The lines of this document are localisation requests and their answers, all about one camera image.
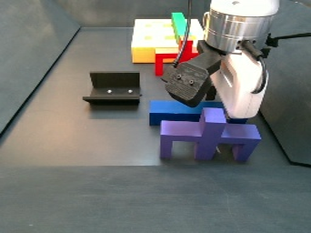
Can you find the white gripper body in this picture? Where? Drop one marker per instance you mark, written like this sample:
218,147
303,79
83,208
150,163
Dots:
235,80

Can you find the blue rectangular block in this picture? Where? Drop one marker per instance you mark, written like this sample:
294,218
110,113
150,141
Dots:
172,111

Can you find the yellow slotted board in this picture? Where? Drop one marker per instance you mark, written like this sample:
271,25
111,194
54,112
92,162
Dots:
152,34

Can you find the red three-legged block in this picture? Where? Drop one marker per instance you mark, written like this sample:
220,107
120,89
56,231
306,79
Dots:
166,55

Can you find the purple three-legged block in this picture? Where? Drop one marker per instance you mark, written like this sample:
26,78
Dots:
210,132

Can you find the green rectangular block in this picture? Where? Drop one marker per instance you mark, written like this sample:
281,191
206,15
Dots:
179,26

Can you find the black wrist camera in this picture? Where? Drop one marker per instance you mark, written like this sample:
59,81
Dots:
187,79

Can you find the black angle bracket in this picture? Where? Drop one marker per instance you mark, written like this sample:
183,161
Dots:
115,87

